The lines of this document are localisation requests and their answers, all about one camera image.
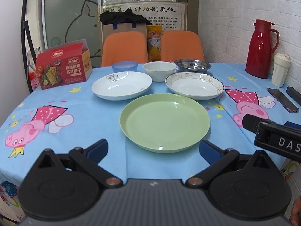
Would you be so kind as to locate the white plate with cat print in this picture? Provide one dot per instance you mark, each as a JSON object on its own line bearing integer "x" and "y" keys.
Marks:
{"x": 122, "y": 86}

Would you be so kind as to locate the white travel cup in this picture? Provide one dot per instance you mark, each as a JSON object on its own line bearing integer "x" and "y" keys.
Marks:
{"x": 281, "y": 66}

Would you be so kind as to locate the black whiteboard stand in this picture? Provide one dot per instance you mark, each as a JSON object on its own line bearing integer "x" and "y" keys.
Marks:
{"x": 26, "y": 36}

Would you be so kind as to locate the orange chair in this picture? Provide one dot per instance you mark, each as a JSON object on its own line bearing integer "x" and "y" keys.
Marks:
{"x": 124, "y": 46}
{"x": 178, "y": 44}

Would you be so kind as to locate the right orange chair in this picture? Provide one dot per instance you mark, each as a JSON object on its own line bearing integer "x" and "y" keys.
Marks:
{"x": 178, "y": 44}

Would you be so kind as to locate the red thermos jug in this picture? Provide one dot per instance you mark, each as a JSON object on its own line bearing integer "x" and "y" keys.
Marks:
{"x": 263, "y": 44}

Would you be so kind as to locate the white plate with floral rim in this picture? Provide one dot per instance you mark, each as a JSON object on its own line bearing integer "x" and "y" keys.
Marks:
{"x": 197, "y": 86}

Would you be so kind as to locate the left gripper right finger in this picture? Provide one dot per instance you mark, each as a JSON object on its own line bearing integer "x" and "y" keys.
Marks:
{"x": 248, "y": 187}

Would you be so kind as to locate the blue cartoon pig tablecloth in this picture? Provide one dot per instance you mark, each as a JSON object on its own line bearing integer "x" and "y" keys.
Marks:
{"x": 96, "y": 118}

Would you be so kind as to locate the black smartphone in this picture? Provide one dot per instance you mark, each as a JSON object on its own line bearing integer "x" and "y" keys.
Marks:
{"x": 284, "y": 101}

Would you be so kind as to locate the brown paper bag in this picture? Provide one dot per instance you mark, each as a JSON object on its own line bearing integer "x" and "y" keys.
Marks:
{"x": 123, "y": 27}

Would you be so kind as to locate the yellow snack bag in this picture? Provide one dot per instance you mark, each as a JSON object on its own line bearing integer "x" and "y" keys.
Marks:
{"x": 154, "y": 33}

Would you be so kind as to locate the red cracker cardboard box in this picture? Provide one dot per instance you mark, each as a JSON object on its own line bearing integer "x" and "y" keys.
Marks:
{"x": 64, "y": 64}

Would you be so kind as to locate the Chinese text wall poster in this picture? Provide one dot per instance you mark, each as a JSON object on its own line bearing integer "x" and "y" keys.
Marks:
{"x": 170, "y": 15}

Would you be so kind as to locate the black rectangular case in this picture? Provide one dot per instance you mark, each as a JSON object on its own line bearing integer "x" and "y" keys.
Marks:
{"x": 294, "y": 94}

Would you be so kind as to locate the stainless steel bowl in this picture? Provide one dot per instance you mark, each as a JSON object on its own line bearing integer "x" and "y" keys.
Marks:
{"x": 192, "y": 65}

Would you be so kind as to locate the left orange chair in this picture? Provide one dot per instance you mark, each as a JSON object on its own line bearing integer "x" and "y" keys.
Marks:
{"x": 124, "y": 46}

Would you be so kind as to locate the blue translucent plastic bowl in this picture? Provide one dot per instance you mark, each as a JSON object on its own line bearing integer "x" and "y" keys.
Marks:
{"x": 125, "y": 66}

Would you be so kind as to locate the person's right hand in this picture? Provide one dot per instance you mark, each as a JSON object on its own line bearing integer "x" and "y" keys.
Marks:
{"x": 295, "y": 212}

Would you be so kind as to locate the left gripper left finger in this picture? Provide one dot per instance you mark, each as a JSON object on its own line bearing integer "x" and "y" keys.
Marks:
{"x": 63, "y": 186}

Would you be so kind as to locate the white ceramic bowl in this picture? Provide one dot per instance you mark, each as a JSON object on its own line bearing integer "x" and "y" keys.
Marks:
{"x": 159, "y": 70}

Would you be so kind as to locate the light green plastic plate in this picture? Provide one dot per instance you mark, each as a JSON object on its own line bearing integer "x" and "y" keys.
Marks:
{"x": 164, "y": 122}

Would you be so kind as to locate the black cloth on bag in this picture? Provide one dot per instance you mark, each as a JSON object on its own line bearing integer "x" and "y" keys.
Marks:
{"x": 123, "y": 17}

